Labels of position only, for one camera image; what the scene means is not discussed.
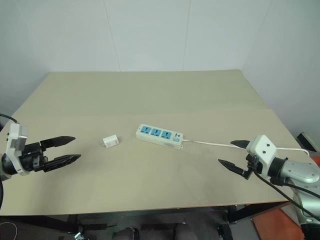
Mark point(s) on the white power strip blue sockets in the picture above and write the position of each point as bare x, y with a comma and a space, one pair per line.
160, 136

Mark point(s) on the white plug adapter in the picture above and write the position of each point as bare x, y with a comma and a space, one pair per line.
110, 141

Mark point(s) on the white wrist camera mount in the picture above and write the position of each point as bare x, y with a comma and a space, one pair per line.
15, 140
262, 150

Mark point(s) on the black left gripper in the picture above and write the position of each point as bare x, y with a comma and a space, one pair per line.
31, 156

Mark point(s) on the orange floor mat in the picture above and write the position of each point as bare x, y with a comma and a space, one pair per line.
277, 222

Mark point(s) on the black table frame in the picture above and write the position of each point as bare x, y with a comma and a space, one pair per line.
150, 220

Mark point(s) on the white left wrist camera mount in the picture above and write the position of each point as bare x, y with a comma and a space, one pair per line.
15, 140

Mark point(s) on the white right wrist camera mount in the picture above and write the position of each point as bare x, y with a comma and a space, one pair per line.
262, 150

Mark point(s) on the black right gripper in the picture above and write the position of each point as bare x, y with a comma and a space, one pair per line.
252, 162

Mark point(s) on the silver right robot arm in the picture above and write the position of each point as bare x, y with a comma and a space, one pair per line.
297, 171

